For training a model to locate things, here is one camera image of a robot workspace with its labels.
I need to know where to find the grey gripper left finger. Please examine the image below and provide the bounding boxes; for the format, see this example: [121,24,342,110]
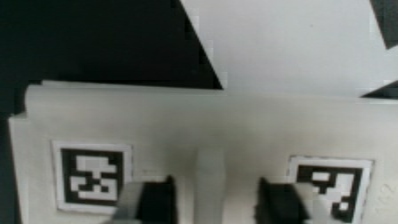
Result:
[112,176,178,224]

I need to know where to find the white marker sheet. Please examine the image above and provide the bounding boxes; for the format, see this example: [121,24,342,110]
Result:
[182,0,398,97]

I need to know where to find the white cabinet door panel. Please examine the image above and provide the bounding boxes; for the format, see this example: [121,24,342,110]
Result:
[9,81,398,224]

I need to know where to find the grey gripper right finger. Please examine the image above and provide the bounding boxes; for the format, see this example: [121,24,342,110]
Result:
[254,177,331,224]

